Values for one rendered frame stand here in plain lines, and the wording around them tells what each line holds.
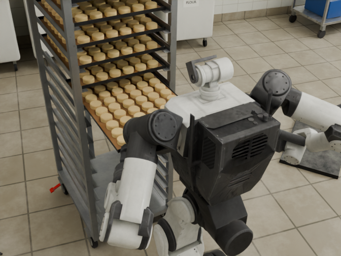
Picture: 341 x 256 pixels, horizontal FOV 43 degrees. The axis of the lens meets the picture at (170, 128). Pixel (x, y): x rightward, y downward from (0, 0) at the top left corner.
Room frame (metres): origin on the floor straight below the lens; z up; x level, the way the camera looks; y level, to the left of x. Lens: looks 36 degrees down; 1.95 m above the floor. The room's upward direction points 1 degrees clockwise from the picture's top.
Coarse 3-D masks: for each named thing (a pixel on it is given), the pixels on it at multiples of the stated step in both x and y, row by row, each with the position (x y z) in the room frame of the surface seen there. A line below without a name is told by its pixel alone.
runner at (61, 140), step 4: (60, 136) 2.05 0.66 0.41; (60, 140) 1.98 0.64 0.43; (64, 144) 1.97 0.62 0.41; (64, 148) 1.92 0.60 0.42; (68, 148) 1.93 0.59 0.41; (68, 152) 1.86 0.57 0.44; (72, 156) 1.86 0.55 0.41; (72, 160) 1.80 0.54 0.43; (76, 164) 1.80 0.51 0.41; (76, 168) 1.75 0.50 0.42; (80, 168) 1.76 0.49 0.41; (80, 172) 1.73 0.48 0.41; (80, 176) 1.70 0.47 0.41; (84, 180) 1.64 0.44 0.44; (96, 196) 1.55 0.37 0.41; (96, 200) 1.53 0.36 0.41
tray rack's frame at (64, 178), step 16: (32, 0) 2.04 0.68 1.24; (32, 16) 2.04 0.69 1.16; (32, 32) 2.03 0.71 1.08; (48, 96) 2.04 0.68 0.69; (48, 112) 2.03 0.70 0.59; (96, 160) 2.15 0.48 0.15; (112, 160) 2.15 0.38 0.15; (64, 176) 1.98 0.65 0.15; (96, 176) 1.99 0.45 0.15; (112, 176) 1.99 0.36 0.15; (96, 192) 1.85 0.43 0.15; (80, 208) 1.72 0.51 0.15; (160, 208) 1.73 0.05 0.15
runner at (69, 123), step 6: (54, 96) 2.07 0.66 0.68; (54, 102) 1.97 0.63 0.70; (60, 108) 1.94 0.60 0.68; (66, 114) 1.89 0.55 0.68; (66, 120) 1.79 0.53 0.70; (72, 126) 1.78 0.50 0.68; (72, 132) 1.73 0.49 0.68; (78, 138) 1.64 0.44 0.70; (90, 150) 1.58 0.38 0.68; (90, 156) 1.54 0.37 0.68
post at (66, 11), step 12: (60, 0) 1.52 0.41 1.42; (72, 24) 1.52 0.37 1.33; (72, 36) 1.51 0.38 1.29; (72, 48) 1.51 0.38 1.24; (72, 60) 1.51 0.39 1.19; (72, 72) 1.50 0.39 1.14; (72, 84) 1.52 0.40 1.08; (84, 120) 1.52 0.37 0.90; (84, 132) 1.51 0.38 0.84; (84, 144) 1.51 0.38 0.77; (84, 156) 1.51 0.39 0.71; (84, 168) 1.51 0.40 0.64; (96, 216) 1.52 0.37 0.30; (96, 228) 1.51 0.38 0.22; (96, 240) 1.51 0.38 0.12
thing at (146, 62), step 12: (48, 36) 2.03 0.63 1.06; (120, 60) 1.78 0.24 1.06; (132, 60) 1.77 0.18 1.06; (144, 60) 1.79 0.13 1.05; (156, 60) 1.77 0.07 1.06; (84, 72) 1.65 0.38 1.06; (96, 72) 1.66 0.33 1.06; (108, 72) 1.69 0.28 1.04; (120, 72) 1.66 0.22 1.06; (132, 72) 1.68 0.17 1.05; (84, 84) 1.58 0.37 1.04
